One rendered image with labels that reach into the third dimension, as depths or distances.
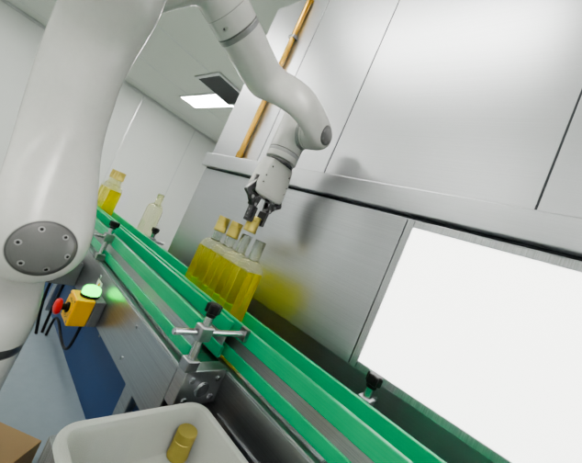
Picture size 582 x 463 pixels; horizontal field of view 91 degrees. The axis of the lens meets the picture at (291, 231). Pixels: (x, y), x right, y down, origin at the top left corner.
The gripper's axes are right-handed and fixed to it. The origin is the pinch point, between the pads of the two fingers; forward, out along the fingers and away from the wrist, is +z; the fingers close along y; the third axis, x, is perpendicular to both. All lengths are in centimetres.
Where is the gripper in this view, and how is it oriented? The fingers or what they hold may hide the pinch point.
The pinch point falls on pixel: (255, 216)
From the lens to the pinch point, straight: 76.1
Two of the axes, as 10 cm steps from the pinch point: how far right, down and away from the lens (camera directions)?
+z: -4.0, 9.1, -0.5
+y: -5.9, -3.0, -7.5
